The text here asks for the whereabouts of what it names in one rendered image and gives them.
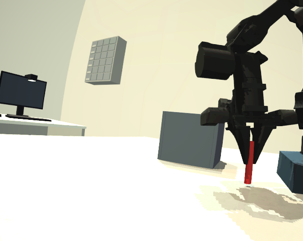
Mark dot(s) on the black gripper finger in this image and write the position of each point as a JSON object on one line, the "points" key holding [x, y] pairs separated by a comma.
{"points": [[260, 136], [242, 137]]}

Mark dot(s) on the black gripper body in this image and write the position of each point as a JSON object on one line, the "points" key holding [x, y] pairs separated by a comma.
{"points": [[249, 101]]}

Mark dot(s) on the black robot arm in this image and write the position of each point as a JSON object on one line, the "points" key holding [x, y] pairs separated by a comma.
{"points": [[219, 62]]}

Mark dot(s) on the red peg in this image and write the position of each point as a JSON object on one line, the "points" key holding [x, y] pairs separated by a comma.
{"points": [[249, 166]]}

